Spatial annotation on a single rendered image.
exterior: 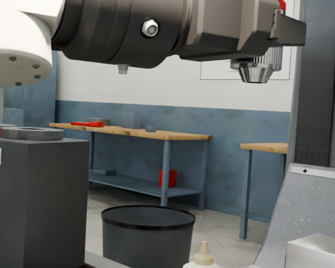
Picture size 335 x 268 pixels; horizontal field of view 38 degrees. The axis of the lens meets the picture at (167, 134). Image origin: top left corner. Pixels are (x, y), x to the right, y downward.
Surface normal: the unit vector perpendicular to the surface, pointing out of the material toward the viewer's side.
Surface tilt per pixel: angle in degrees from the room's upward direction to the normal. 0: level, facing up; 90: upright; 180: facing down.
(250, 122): 90
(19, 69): 162
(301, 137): 90
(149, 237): 94
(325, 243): 0
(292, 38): 90
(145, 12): 101
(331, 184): 63
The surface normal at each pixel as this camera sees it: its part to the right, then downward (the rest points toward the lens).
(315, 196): -0.59, -0.44
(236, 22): 0.52, 0.07
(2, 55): 0.10, 0.97
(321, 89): -0.68, 0.00
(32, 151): 0.84, 0.07
